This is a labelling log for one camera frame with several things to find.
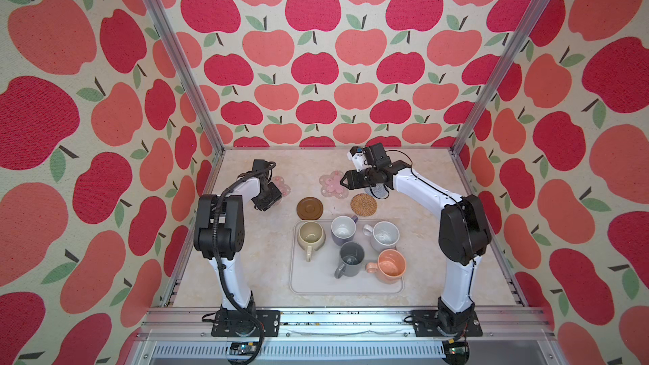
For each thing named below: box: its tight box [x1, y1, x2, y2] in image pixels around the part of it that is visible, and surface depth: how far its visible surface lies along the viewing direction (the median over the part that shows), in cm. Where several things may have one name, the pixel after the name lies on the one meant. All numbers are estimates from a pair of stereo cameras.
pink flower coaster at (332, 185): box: [318, 169, 350, 200], surface depth 109 cm
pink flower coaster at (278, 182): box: [272, 175, 291, 197], surface depth 110 cm
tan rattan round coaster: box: [349, 193, 378, 218], surface depth 103 cm
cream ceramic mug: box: [296, 220, 326, 262], surface depth 85 cm
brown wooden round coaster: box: [296, 196, 324, 221], surface depth 101 cm
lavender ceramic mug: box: [330, 214, 359, 246], surface depth 90 cm
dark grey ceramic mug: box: [334, 241, 366, 279], surface depth 80 cm
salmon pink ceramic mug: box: [365, 248, 407, 284], surface depth 81 cm
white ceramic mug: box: [362, 220, 400, 252], surface depth 88 cm
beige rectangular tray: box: [289, 219, 405, 295], surface depth 84 cm
